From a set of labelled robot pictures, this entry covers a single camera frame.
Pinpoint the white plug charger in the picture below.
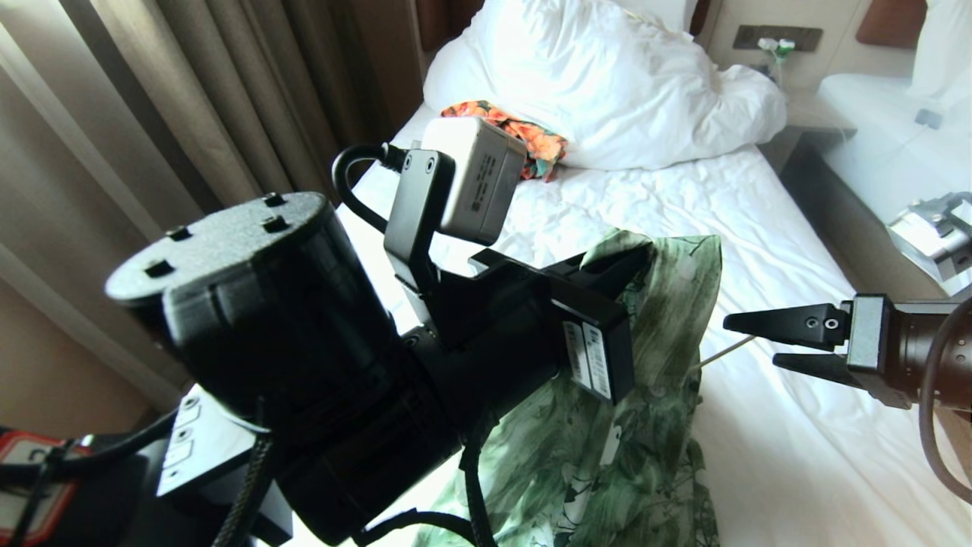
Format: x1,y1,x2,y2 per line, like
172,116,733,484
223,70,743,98
757,36,797,83

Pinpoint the black cable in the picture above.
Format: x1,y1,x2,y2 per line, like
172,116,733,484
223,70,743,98
917,296,972,505
353,425,500,547
331,143,411,236

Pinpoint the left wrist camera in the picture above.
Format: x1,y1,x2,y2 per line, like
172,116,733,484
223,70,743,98
383,114,529,305

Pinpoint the nightstand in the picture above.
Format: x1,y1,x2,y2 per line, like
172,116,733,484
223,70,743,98
759,85,859,177

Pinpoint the wall switch panel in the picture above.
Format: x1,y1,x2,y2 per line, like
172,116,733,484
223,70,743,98
732,24,825,53

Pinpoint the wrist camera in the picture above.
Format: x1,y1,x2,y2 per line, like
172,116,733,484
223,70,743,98
886,191,972,297
383,114,529,305

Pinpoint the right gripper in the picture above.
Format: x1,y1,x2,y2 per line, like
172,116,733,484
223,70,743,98
722,294,972,411

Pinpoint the brown headboard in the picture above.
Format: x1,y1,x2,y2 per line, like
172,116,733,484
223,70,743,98
414,0,487,54
856,0,929,51

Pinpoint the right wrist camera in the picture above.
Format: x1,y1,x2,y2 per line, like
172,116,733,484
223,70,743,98
886,191,972,297

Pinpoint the white duvet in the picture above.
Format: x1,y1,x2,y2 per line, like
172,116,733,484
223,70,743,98
423,0,788,172

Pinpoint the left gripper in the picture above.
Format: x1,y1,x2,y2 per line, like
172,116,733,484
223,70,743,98
410,242,655,446

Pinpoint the beige curtain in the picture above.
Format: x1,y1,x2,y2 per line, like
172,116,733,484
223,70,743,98
0,0,426,415

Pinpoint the white pillow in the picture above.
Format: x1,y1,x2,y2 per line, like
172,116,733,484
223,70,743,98
906,0,972,103
614,0,700,33

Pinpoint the colourful floral cloth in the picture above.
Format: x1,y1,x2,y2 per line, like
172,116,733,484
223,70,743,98
440,100,570,184

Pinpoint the bed with white sheet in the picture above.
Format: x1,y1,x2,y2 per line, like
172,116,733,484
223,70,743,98
289,95,972,547
781,72,972,305

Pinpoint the green patterned shirt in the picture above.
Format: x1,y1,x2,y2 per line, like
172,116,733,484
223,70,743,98
414,230,724,547

